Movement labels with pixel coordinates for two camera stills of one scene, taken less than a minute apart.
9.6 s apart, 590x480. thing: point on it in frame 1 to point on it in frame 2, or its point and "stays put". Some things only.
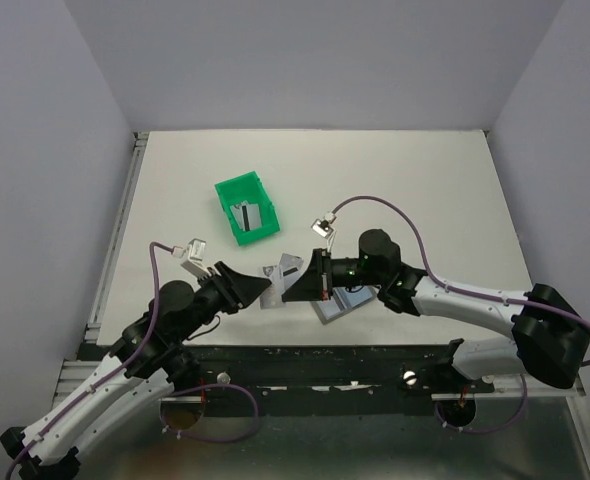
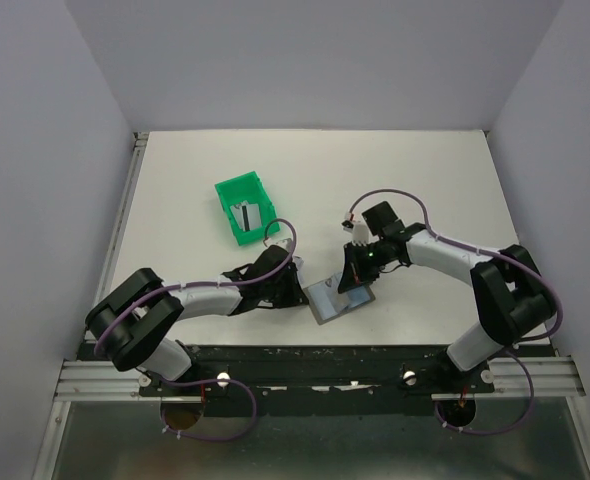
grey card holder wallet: [342, 300] stays put
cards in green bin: [247, 216] stays put
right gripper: [314, 285] to [354, 273]
